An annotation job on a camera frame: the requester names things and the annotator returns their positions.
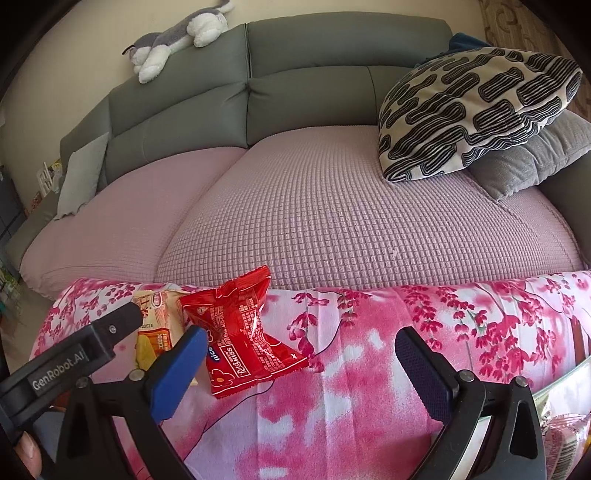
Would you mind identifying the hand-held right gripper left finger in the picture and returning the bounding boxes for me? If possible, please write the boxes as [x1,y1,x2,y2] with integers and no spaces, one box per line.
[55,324,209,480]

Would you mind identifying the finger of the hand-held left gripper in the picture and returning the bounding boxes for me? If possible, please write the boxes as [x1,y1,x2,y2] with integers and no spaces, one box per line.
[92,302,144,344]

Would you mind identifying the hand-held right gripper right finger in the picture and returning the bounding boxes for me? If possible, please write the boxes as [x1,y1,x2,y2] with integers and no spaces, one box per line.
[394,325,548,480]

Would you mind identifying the yellow orange cake packet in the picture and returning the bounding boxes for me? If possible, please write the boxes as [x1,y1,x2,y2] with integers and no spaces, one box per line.
[130,290,199,386]

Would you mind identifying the red snack packet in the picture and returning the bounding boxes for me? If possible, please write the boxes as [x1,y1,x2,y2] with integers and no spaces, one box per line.
[179,265,310,400]

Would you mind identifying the person's left hand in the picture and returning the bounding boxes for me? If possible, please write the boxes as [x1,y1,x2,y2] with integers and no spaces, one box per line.
[14,433,48,477]

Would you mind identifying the pink floral printed blanket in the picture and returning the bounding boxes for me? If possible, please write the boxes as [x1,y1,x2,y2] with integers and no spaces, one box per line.
[28,270,591,480]

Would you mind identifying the light grey small cushion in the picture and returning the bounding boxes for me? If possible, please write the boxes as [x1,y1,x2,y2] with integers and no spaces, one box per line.
[54,131,110,221]

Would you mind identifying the dark cabinet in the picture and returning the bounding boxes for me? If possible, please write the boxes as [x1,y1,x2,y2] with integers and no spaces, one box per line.
[0,166,26,250]

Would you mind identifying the white side rack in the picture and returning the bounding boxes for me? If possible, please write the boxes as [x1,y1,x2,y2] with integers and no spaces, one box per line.
[37,159,65,195]

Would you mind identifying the pink waffle sofa cover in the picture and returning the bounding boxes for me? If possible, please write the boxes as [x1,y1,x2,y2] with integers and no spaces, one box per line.
[21,124,583,296]

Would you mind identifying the grey pillow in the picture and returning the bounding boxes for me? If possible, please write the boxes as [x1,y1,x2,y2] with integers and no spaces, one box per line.
[468,111,591,201]

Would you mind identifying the black white patterned pillow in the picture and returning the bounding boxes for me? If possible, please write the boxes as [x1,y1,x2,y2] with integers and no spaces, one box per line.
[378,46,583,183]

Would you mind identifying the grey white plush dog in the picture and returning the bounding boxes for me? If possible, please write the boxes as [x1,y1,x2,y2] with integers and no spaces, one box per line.
[122,0,235,85]

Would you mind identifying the grey green sofa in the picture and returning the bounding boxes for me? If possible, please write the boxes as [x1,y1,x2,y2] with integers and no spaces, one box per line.
[4,19,591,273]

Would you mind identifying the beige patterned curtain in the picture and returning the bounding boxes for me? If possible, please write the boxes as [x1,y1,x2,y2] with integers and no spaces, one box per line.
[480,0,555,51]

